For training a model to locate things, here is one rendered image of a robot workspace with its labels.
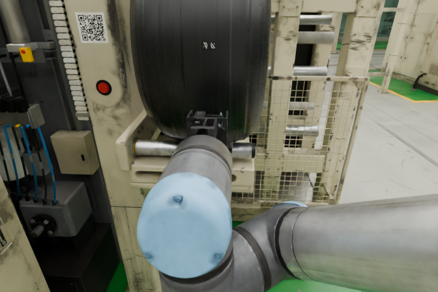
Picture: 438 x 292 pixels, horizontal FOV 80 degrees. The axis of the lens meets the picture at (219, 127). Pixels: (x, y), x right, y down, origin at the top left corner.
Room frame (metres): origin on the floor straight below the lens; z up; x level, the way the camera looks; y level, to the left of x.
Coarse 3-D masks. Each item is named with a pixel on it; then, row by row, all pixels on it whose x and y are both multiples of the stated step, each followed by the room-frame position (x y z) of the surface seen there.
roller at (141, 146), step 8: (136, 144) 0.65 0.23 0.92; (144, 144) 0.65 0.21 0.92; (152, 144) 0.65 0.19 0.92; (160, 144) 0.65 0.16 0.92; (168, 144) 0.65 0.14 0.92; (176, 144) 0.65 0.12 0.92; (240, 144) 0.64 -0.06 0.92; (248, 144) 0.64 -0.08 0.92; (136, 152) 0.65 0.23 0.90; (144, 152) 0.64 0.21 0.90; (152, 152) 0.64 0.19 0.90; (160, 152) 0.64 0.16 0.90; (168, 152) 0.64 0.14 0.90; (232, 152) 0.63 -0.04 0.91; (240, 152) 0.63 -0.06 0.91; (248, 152) 0.63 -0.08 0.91
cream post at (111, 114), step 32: (64, 0) 0.73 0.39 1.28; (96, 0) 0.73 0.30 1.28; (128, 0) 0.84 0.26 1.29; (128, 32) 0.80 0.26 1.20; (96, 64) 0.73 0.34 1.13; (128, 64) 0.77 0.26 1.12; (96, 96) 0.73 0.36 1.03; (128, 96) 0.73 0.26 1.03; (96, 128) 0.73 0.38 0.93; (128, 192) 0.73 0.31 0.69; (128, 224) 0.73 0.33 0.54; (128, 256) 0.73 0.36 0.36; (160, 288) 0.76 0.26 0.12
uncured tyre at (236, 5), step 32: (160, 0) 0.54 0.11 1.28; (192, 0) 0.54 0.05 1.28; (224, 0) 0.54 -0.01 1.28; (256, 0) 0.55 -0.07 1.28; (160, 32) 0.53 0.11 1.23; (192, 32) 0.52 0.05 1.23; (224, 32) 0.52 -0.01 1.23; (256, 32) 0.53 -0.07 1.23; (160, 64) 0.52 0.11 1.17; (192, 64) 0.52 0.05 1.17; (224, 64) 0.51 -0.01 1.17; (256, 64) 0.53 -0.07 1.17; (160, 96) 0.53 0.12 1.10; (192, 96) 0.52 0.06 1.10; (224, 96) 0.52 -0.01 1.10; (256, 96) 0.54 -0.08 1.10; (160, 128) 0.59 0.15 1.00; (256, 128) 0.64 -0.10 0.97
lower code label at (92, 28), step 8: (80, 16) 0.73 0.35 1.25; (88, 16) 0.73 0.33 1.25; (96, 16) 0.73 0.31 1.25; (80, 24) 0.73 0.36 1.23; (88, 24) 0.73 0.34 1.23; (96, 24) 0.73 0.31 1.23; (104, 24) 0.73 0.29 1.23; (80, 32) 0.73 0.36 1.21; (88, 32) 0.73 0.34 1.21; (96, 32) 0.73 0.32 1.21; (104, 32) 0.73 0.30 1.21; (88, 40) 0.73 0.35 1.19; (96, 40) 0.73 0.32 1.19; (104, 40) 0.73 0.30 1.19
